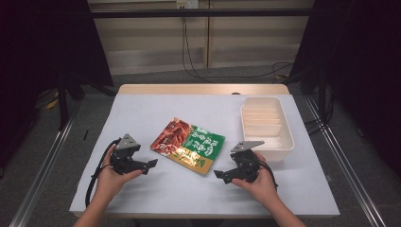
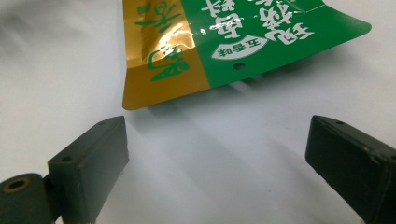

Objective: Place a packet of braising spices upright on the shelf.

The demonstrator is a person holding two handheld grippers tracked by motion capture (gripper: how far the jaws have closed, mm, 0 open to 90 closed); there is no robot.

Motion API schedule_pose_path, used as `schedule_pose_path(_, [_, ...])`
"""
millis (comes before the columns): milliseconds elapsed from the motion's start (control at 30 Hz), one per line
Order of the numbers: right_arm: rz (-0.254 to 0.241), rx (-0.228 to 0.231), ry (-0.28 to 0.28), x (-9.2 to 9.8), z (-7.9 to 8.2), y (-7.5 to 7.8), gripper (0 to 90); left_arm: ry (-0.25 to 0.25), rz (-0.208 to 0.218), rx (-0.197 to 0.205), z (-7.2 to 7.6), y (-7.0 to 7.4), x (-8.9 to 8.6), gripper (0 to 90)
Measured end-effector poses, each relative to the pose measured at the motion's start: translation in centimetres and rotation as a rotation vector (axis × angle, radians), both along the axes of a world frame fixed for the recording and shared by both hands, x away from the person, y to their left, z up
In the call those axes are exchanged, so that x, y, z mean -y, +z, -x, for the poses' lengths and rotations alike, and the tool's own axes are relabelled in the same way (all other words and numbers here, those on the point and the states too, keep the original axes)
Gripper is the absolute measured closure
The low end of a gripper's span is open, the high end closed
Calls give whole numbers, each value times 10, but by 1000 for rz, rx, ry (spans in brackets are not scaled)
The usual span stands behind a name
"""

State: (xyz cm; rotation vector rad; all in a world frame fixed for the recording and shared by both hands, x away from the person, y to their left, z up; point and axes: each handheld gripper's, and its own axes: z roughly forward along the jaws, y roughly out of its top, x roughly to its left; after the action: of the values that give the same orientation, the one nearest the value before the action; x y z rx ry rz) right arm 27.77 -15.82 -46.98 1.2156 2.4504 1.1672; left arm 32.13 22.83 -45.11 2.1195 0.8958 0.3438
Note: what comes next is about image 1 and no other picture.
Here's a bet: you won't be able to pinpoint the person's left hand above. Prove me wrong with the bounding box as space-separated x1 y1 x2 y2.
94 145 144 206

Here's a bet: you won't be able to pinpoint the black floor cables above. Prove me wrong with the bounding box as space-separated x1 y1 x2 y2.
303 116 323 137

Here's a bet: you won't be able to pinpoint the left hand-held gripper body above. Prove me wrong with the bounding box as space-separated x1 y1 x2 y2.
109 133 143 176

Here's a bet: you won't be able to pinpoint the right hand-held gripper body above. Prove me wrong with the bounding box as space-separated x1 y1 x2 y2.
231 140 266 184

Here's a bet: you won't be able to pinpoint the black hanging wall cable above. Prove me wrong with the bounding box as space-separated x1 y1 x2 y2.
181 16 295 83

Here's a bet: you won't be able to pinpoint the red and green food packet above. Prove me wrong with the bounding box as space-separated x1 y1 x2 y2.
149 117 227 176

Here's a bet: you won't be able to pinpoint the white wall socket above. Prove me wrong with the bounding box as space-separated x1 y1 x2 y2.
176 0 200 9

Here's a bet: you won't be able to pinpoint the white table cover sheet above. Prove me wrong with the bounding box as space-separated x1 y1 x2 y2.
68 93 341 218

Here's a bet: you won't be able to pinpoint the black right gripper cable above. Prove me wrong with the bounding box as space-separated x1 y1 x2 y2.
258 160 279 191

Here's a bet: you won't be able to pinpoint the black horizontal bar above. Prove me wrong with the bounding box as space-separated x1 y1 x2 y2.
89 8 314 19

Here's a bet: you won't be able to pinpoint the metal floor rail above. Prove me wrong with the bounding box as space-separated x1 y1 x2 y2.
9 103 78 227
305 96 388 227

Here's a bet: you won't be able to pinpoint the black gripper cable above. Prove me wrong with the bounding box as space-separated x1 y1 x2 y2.
84 137 122 208
258 160 279 191

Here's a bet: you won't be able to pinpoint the person's right hand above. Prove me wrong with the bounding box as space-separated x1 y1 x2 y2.
231 151 280 208

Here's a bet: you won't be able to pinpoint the dark curtain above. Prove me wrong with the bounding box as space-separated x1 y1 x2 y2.
288 0 401 179
0 0 114 173

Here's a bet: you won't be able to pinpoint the black metal stand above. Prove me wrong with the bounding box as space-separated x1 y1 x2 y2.
56 70 84 132

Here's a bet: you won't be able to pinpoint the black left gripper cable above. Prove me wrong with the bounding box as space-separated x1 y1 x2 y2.
84 137 122 208

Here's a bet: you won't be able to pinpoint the white divided plastic container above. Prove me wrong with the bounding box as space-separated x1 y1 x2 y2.
239 96 296 163

